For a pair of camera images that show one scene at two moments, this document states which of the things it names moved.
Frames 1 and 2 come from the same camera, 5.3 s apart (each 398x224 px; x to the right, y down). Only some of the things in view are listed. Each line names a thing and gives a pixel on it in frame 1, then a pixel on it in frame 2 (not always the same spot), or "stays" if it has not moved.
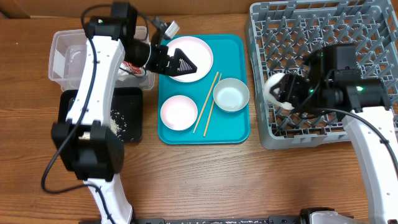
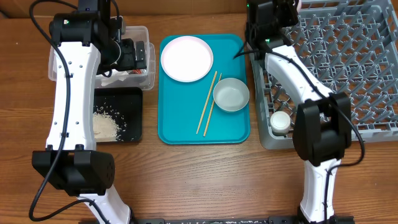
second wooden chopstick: x=211 y=112 stays
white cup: x=272 y=81 -> x=280 y=122
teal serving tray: x=214 y=110 stays
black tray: x=126 y=112 stays
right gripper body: x=304 y=97 -> x=281 y=14
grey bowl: x=231 y=94 stays
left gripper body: x=156 y=62 -> x=127 y=60
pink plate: x=199 y=53 stays
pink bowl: x=178 y=112 -> x=299 y=4
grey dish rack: x=281 y=35 stays
